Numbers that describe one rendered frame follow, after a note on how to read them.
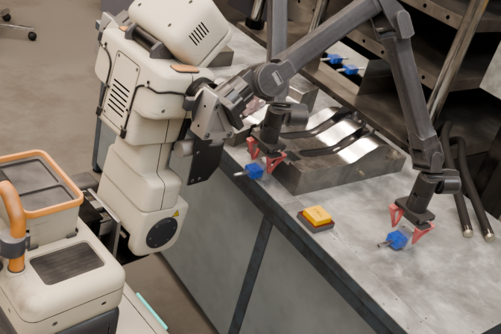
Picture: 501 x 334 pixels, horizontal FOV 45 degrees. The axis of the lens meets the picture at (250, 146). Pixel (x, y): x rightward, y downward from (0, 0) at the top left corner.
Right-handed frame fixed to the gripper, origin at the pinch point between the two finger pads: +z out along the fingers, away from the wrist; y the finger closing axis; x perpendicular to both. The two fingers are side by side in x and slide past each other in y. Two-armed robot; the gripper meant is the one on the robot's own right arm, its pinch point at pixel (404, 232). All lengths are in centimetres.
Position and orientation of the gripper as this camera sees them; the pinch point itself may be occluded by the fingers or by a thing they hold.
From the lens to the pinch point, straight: 178.8
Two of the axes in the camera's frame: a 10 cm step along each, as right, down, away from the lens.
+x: -8.0, 1.3, -5.9
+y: -5.6, -5.2, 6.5
